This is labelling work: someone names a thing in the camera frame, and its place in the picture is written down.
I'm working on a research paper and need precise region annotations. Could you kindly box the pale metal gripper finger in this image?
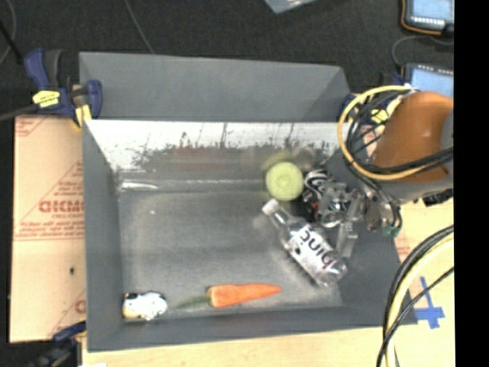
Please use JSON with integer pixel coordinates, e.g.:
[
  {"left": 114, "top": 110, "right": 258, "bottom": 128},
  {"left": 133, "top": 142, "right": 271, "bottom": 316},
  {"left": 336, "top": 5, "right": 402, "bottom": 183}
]
[
  {"left": 317, "top": 183, "right": 363, "bottom": 223},
  {"left": 335, "top": 220, "right": 360, "bottom": 261}
]

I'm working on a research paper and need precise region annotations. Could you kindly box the black and white patterned object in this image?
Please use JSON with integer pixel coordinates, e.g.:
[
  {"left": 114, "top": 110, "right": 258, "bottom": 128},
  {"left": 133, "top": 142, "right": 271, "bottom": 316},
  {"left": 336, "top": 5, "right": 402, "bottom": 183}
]
[{"left": 303, "top": 168, "right": 334, "bottom": 208}]

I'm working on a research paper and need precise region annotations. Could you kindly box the clear plastic bottle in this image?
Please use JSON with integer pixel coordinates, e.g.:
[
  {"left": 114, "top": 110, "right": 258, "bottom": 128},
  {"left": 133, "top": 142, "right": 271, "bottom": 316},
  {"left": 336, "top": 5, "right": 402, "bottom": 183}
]
[{"left": 261, "top": 198, "right": 349, "bottom": 289}]

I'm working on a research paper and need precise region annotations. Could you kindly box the light green round fruit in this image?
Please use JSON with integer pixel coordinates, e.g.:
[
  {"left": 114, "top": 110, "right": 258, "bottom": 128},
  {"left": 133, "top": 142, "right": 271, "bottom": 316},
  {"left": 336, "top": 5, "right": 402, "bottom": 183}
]
[{"left": 264, "top": 161, "right": 306, "bottom": 201}]

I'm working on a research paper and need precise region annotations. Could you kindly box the orange toy carrot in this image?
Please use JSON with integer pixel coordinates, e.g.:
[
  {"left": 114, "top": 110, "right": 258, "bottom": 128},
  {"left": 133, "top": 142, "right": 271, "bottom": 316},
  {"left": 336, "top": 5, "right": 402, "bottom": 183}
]
[{"left": 175, "top": 283, "right": 283, "bottom": 309}]

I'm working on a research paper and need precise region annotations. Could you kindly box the grey metal bin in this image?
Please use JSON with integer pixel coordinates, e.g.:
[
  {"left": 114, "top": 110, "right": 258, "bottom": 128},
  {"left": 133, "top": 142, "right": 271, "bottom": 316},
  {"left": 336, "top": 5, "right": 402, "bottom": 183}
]
[{"left": 78, "top": 51, "right": 418, "bottom": 352}]

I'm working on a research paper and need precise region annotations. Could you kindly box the white and black toy animal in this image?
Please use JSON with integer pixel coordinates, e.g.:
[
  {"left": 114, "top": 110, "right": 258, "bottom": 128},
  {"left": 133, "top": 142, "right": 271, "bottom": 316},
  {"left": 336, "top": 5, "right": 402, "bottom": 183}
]
[{"left": 121, "top": 291, "right": 169, "bottom": 321}]

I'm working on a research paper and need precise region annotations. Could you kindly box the brown cardboard board, red print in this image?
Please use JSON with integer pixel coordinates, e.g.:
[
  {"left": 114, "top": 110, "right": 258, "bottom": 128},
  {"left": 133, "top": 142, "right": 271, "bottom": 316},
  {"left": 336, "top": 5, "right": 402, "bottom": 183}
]
[{"left": 8, "top": 114, "right": 88, "bottom": 344}]

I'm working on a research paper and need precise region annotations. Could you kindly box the black cylinder on white bracket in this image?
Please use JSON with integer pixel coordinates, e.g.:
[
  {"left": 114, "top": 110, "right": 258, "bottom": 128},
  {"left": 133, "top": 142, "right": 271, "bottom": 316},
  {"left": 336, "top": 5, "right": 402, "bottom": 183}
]
[{"left": 423, "top": 189, "right": 455, "bottom": 207}]

